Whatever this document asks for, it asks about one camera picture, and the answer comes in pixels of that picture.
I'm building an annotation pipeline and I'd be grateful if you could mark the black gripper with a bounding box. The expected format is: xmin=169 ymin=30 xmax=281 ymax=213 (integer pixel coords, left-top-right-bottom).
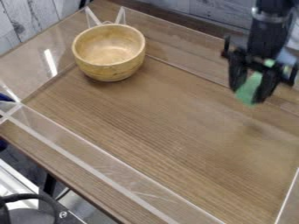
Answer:
xmin=221 ymin=36 xmax=299 ymax=103

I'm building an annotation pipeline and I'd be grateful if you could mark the green rectangular block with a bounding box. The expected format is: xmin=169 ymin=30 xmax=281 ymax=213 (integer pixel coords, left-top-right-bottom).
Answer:
xmin=234 ymin=58 xmax=294 ymax=107

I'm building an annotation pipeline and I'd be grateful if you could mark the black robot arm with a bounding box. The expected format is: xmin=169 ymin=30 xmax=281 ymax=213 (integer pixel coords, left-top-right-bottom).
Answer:
xmin=221 ymin=0 xmax=299 ymax=106

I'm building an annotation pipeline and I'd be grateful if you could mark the light wooden bowl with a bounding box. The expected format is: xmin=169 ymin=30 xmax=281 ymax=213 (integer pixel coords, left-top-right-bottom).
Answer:
xmin=71 ymin=24 xmax=146 ymax=82

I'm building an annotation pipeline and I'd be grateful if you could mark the black table leg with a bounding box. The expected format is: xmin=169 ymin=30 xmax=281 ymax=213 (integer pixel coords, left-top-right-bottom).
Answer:
xmin=43 ymin=174 xmax=58 ymax=196

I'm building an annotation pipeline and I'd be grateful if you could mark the clear acrylic tray wall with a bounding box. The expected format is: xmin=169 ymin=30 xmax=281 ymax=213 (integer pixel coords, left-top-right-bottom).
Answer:
xmin=0 ymin=0 xmax=299 ymax=224

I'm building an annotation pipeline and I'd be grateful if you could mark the black metal base plate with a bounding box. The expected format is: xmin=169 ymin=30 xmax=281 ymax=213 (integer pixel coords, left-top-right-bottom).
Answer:
xmin=38 ymin=200 xmax=87 ymax=224

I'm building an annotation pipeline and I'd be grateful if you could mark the black cable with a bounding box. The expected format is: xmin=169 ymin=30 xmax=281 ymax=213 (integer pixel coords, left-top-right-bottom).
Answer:
xmin=0 ymin=192 xmax=60 ymax=224

